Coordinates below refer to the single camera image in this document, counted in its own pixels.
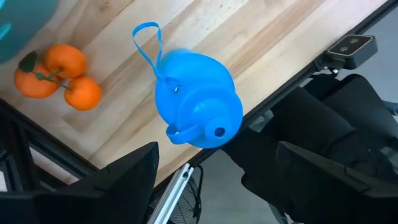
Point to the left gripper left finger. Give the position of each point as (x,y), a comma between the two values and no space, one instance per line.
(109,199)

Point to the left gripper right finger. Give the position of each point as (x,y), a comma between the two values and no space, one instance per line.
(326,199)

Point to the blue plastic bottle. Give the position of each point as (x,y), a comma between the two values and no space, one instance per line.
(196,93)

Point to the orange tangerine cluster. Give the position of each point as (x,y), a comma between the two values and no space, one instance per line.
(65,62)

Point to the silver aluminium extrusion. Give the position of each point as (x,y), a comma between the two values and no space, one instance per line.
(172,196)

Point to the black floor fan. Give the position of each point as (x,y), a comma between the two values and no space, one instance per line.
(186,205)

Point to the black fabric chair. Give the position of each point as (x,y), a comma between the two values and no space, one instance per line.
(295,124)

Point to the teal plastic bin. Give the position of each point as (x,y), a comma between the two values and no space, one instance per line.
(21,21)

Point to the black aluminium frame rails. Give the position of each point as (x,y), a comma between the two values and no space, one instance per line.
(46,140)

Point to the grey depth camera box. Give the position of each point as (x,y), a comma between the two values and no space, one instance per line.
(354,53)

